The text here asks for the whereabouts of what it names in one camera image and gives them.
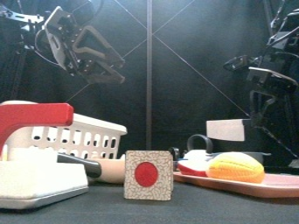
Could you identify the red white toy apple slice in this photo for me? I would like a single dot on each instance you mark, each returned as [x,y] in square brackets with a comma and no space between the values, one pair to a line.
[191,169]

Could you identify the grey vertical frame pole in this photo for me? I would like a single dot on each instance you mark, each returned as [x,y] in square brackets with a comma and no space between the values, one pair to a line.
[148,73]

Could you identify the patterned card with red dot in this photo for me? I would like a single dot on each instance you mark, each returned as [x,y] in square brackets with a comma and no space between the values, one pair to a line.
[147,175]

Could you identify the yellow orange knitted corn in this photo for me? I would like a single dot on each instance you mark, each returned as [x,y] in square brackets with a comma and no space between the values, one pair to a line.
[235,167]

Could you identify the pink plastic tray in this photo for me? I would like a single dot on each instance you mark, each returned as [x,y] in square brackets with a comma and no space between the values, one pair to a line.
[273,186]

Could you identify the white paper sheet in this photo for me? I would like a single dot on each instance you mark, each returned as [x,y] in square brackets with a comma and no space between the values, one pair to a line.
[226,130]

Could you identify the white plastic slotted basket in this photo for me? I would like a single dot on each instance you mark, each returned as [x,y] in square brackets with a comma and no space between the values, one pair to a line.
[83,137]

